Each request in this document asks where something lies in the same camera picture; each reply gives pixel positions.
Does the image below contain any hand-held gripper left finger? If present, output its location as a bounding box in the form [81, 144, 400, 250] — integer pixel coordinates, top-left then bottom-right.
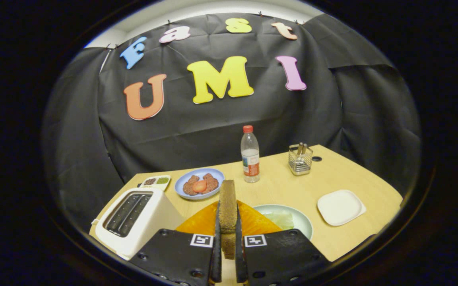
[129, 201, 223, 286]

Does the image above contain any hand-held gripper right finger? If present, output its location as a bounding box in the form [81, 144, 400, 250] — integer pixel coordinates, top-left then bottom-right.
[235, 200, 331, 286]

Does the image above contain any brown bread slice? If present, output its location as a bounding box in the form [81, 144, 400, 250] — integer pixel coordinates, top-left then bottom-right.
[218, 180, 238, 261]

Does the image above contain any green lettuce leaf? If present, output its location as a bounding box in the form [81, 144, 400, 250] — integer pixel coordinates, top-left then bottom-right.
[262, 210, 295, 231]

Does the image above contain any pale green round plate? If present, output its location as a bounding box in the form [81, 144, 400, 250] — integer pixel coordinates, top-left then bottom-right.
[253, 204, 314, 241]

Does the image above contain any white toaster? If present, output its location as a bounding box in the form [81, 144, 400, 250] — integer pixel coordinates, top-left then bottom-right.
[92, 187, 185, 261]

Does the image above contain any blue plate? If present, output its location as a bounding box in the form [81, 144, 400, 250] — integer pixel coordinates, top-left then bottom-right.
[174, 168, 225, 200]

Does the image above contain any brown meat patty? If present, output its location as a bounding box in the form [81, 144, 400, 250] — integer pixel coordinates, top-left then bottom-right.
[183, 175, 200, 196]
[202, 173, 219, 194]

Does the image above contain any clear water bottle red cap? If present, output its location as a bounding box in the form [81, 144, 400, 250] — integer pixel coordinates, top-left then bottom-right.
[241, 125, 260, 183]

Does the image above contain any white condiment tray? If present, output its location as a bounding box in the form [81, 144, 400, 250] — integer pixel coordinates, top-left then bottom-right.
[140, 175, 171, 191]

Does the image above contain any white square plate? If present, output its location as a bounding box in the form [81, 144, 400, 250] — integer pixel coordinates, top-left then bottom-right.
[317, 189, 367, 227]

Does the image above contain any metal wire utensil holder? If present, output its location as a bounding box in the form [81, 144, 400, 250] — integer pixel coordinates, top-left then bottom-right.
[288, 144, 314, 176]

